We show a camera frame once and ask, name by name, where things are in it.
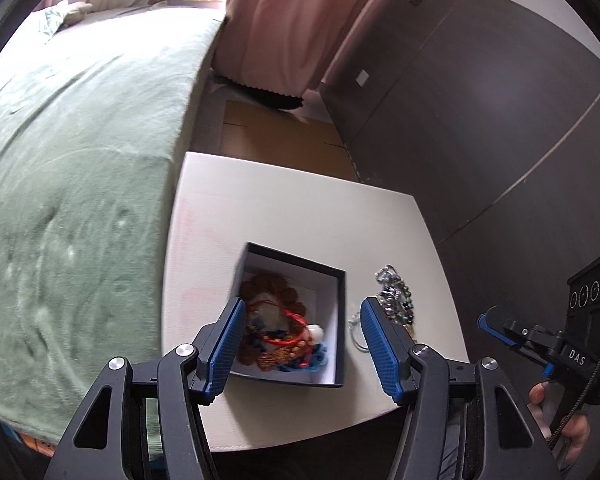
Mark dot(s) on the green bed blanket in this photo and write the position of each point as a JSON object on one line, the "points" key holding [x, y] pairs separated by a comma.
{"points": [[94, 125]]}

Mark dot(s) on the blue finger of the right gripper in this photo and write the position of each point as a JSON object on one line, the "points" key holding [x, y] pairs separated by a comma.
{"points": [[493, 323]]}

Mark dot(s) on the pink right curtain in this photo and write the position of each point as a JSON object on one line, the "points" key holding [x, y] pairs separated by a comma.
{"points": [[277, 50]]}

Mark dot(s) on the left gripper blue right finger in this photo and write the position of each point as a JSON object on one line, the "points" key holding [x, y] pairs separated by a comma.
{"points": [[389, 345]]}

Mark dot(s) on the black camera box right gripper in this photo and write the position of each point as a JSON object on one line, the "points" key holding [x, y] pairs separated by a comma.
{"points": [[583, 314]]}

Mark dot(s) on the light floral duvet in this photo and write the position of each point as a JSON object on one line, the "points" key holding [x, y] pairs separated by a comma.
{"points": [[45, 23]]}

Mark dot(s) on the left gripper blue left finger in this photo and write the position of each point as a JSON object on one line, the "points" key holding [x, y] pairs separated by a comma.
{"points": [[217, 346]]}

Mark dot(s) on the thin silver bangle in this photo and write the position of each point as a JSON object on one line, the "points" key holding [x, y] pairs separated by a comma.
{"points": [[356, 333]]}

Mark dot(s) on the white wall switch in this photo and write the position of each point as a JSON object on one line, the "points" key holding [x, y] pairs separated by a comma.
{"points": [[361, 78]]}

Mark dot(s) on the black square jewelry box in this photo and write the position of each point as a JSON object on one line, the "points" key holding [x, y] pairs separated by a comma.
{"points": [[295, 310]]}

